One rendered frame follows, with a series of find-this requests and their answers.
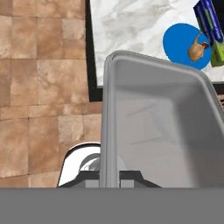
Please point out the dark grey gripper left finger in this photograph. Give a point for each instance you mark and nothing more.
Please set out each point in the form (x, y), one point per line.
(87, 176)

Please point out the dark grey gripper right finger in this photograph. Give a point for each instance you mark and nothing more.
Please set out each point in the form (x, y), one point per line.
(132, 176)

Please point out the grey plastic tupperware container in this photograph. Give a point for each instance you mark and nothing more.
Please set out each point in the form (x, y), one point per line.
(163, 122)

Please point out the black-edged marble dining counter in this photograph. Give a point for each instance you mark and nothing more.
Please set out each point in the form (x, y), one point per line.
(92, 58)

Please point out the blue round plate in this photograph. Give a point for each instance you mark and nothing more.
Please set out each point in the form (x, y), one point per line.
(178, 43)

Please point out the small brown mushroom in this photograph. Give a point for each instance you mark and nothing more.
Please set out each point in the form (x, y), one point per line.
(205, 45)

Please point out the blue green aluminum foil box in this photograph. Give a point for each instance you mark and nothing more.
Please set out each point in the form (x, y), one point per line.
(214, 32)

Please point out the white round object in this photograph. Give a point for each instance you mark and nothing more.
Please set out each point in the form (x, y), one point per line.
(74, 163)

